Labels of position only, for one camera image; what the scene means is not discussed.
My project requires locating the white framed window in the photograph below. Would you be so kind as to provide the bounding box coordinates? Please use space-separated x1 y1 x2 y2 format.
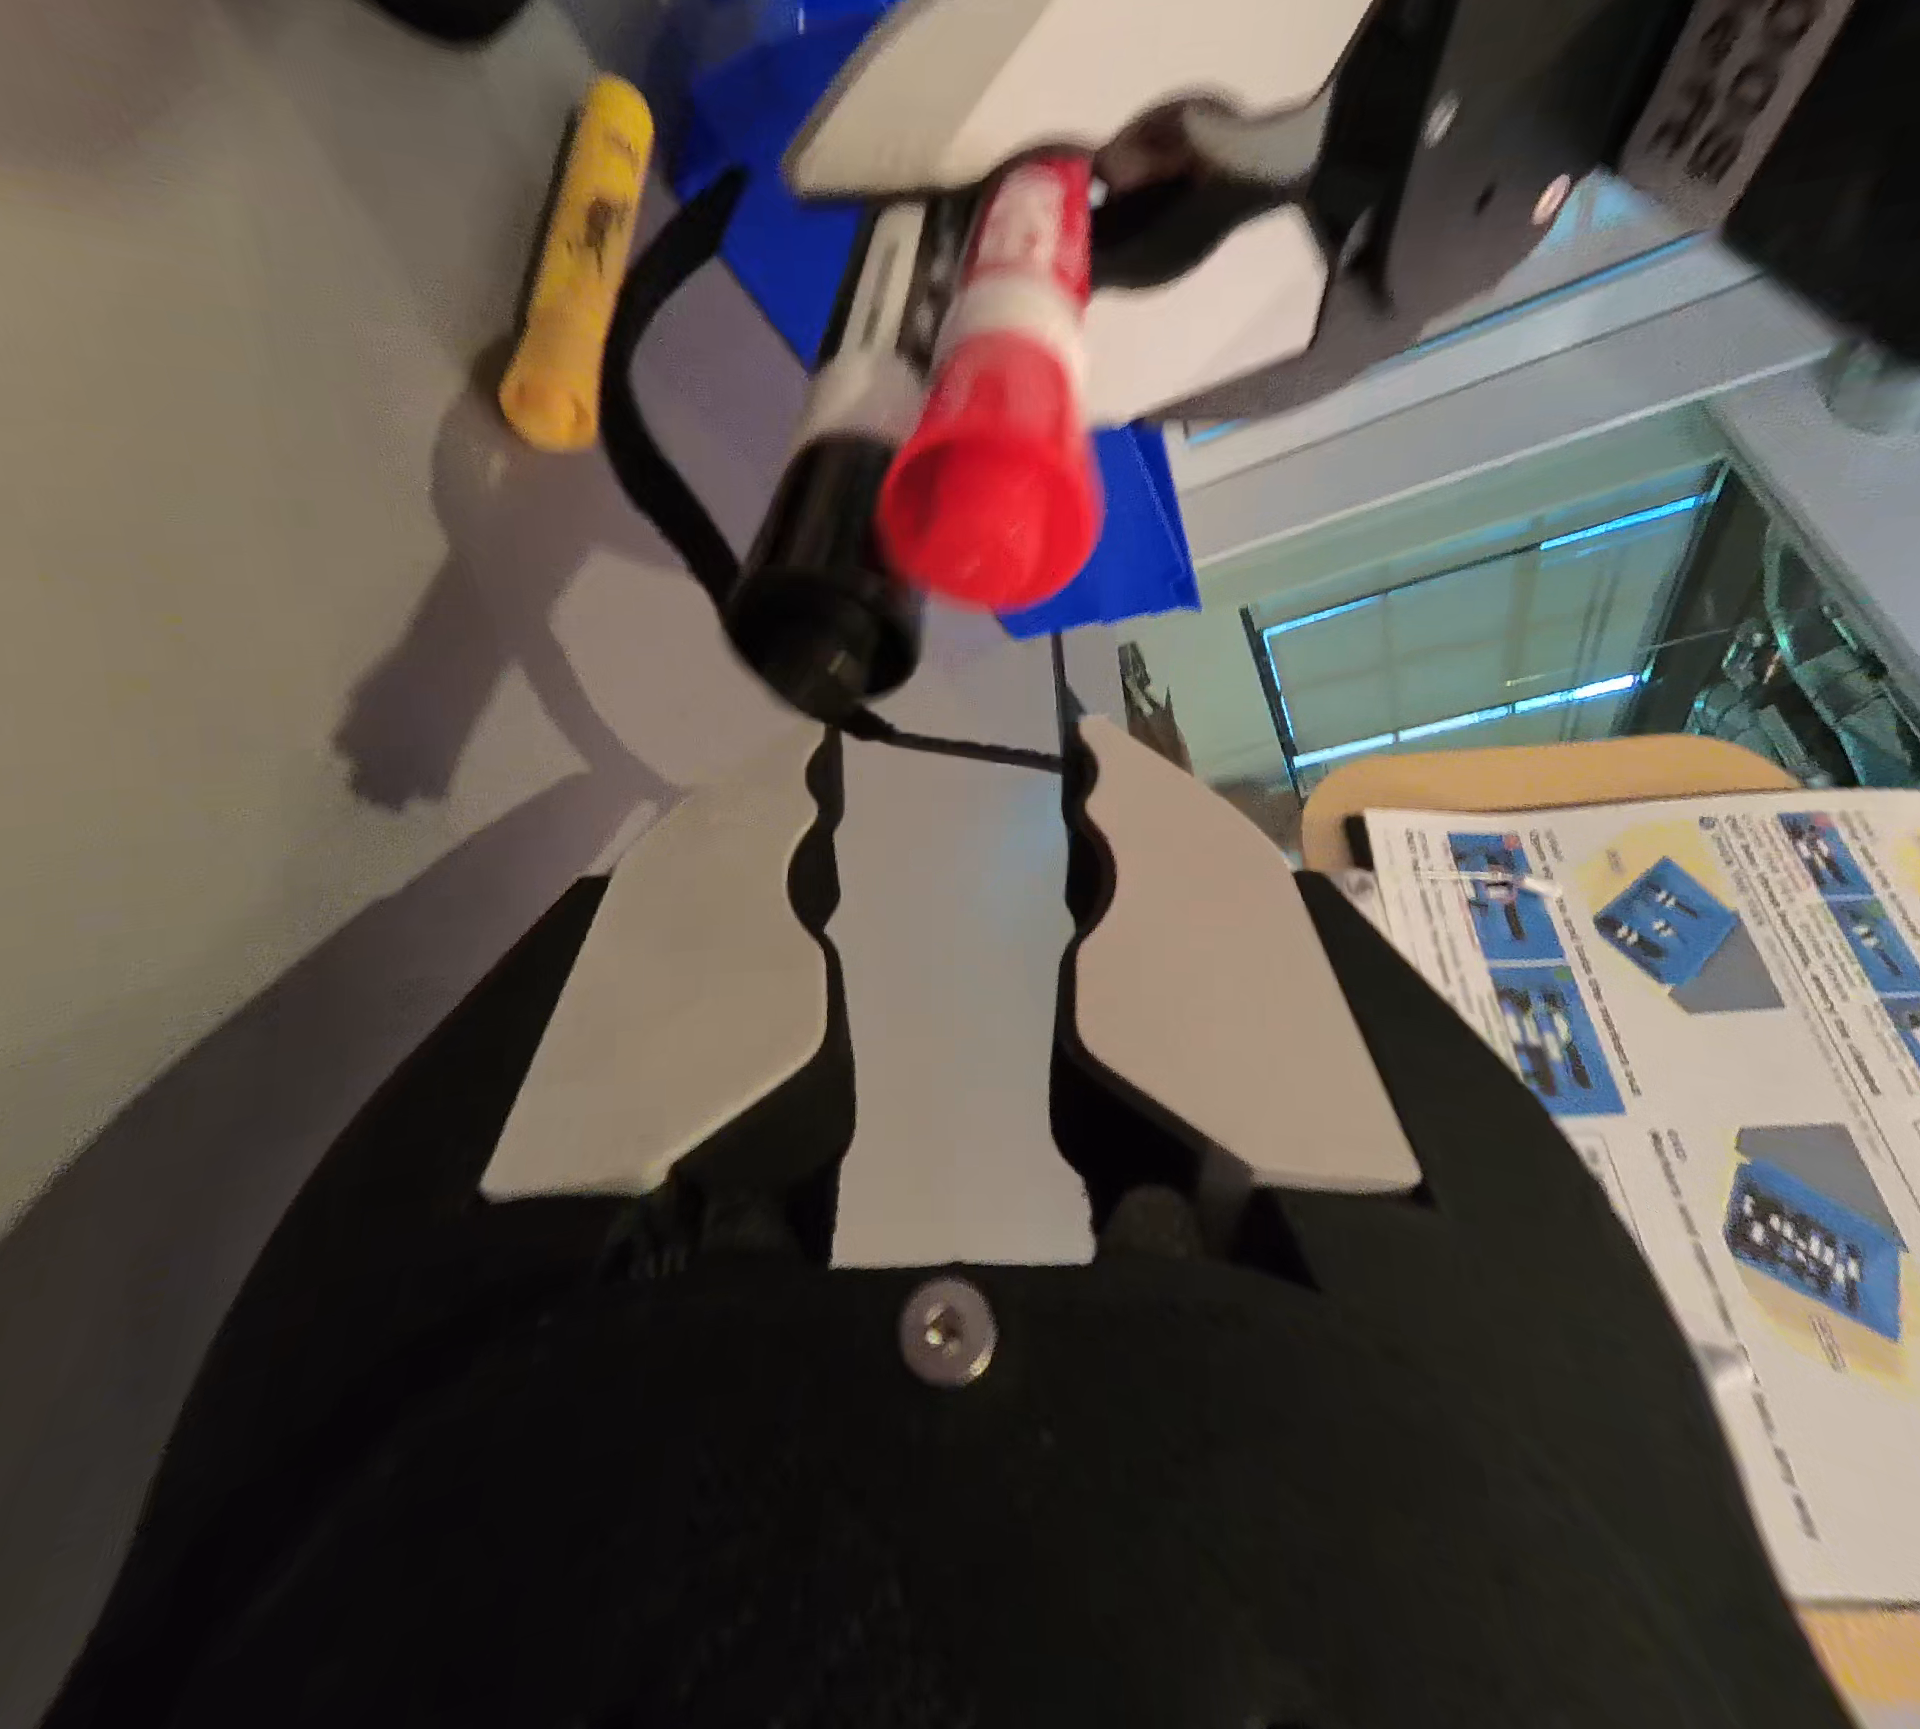
1235 453 1733 780

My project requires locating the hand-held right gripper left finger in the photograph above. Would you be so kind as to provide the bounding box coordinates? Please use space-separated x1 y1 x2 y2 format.
484 723 843 1203

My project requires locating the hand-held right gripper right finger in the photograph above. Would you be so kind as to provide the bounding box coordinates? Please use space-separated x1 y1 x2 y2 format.
1054 708 1427 1199

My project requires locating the red dry erase marker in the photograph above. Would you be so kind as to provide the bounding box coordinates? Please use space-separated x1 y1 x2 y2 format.
872 143 1109 618

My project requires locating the blue plastic bin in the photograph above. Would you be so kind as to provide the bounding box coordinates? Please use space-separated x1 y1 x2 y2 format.
655 0 1203 644

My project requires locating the yellow marker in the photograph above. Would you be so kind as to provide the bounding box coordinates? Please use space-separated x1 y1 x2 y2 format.
492 75 660 453

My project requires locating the printed instruction sheet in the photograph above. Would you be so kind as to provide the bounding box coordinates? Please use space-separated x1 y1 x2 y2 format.
1339 783 1920 1603

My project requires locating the black fabric strap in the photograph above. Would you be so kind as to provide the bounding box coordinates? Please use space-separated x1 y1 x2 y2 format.
601 161 1075 780

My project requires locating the black dry erase marker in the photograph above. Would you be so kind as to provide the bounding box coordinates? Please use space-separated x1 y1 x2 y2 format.
720 201 947 723

